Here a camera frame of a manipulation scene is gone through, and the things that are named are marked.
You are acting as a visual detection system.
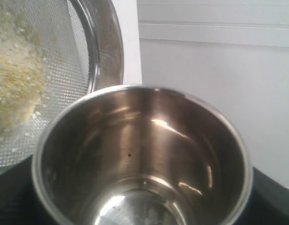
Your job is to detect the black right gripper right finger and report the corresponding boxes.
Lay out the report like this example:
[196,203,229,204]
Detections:
[238,168,289,225]

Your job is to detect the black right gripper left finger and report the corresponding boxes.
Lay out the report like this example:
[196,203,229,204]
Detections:
[0,156,53,225]

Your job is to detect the stainless steel cup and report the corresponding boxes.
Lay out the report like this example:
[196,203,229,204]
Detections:
[31,85,253,225]

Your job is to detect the yellow fine grain pile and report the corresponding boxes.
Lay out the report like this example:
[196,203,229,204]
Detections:
[0,0,45,142]

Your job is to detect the round steel mesh sieve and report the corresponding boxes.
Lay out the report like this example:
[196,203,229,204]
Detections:
[0,0,124,175]

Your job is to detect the white cabinet with doors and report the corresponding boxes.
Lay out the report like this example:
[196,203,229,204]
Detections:
[114,0,289,188]

